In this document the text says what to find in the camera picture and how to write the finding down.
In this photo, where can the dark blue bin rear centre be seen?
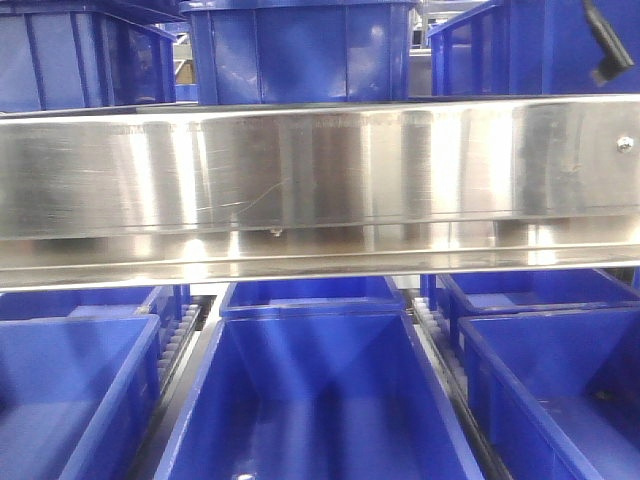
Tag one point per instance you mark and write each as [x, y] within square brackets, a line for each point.
[265, 298]

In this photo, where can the dark blue bin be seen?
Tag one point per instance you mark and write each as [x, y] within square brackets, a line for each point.
[76, 395]
[480, 293]
[265, 298]
[557, 393]
[317, 397]

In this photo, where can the white roller track right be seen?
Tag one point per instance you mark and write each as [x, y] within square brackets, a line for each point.
[451, 375]

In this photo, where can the white roller track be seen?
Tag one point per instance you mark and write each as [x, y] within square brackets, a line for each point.
[451, 375]
[175, 345]

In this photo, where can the white roller track left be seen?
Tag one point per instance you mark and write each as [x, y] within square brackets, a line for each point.
[175, 345]

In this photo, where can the dark blue bin lower centre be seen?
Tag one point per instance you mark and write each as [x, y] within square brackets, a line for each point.
[317, 397]

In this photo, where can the dark blue bin rear right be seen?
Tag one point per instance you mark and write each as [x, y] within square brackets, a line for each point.
[480, 293]

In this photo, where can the dark blue crate top centre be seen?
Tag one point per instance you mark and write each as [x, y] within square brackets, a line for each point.
[277, 52]

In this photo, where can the dark blue crate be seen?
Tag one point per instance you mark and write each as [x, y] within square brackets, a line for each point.
[533, 48]
[277, 52]
[85, 54]

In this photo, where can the dark blue crate top right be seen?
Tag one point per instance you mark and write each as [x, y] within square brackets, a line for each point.
[533, 48]

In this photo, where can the dark blue bin lower right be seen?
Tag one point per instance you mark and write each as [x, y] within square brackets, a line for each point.
[557, 393]

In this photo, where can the dark blue bin lower left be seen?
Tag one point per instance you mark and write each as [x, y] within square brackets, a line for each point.
[76, 395]

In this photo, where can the dark blue crate top left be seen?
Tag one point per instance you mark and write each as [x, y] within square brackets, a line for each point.
[85, 54]

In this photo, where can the stainless steel shelf front rail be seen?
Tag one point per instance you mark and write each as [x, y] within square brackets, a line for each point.
[183, 193]

